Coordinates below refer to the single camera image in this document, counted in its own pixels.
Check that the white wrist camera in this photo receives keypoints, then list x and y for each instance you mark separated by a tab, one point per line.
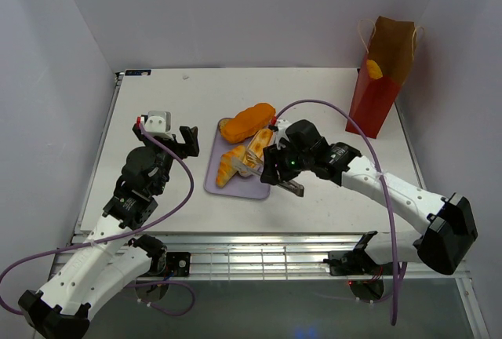
157	123
281	139

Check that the pink sugared round bread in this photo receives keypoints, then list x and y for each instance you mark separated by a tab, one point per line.
374	70

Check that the striped croissant bread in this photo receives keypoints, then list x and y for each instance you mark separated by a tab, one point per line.
226	169

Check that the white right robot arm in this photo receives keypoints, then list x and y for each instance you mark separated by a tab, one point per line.
443	228

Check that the white iced hotdog bun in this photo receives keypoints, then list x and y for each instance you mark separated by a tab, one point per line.
259	144

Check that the metal serving tongs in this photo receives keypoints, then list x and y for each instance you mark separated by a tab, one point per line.
267	170

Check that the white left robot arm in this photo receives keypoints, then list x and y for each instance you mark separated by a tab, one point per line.
114	253

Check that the long orange bread loaf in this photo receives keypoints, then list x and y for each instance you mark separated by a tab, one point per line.
246	123

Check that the aluminium rail frame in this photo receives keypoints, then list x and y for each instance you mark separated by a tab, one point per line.
258	257

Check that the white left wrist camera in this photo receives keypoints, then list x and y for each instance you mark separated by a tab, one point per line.
157	123

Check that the sliced baguette piece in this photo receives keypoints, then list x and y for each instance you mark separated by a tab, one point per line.
223	122

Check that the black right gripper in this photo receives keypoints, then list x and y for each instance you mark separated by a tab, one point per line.
272	156

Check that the lavender plastic tray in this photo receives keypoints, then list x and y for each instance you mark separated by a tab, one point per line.
248	187

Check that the red brown paper bag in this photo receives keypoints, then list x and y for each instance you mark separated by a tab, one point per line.
392	44

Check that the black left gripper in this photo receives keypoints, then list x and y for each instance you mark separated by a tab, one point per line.
190	147

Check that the black table label sticker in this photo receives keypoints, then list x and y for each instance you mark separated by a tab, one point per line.
138	72

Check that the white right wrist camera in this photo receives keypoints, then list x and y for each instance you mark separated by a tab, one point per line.
281	139

